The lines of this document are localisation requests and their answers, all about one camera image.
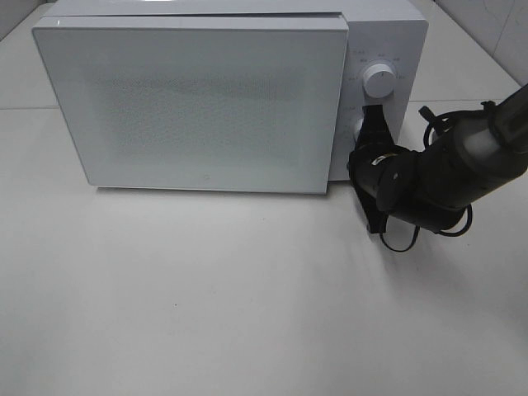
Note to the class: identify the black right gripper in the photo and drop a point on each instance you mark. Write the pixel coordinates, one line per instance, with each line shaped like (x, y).
(373, 168)

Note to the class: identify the white timer knob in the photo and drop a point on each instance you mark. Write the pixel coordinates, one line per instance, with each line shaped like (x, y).
(357, 129)

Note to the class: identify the white microwave door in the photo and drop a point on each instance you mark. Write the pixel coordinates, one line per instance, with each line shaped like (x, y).
(199, 103)

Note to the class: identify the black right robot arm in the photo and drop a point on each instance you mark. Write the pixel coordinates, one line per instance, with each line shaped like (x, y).
(466, 155)

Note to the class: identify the upper white power knob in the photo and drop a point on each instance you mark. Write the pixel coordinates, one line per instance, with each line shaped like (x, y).
(378, 80)

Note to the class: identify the white microwave oven body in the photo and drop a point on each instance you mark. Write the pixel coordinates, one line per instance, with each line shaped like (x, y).
(378, 31)

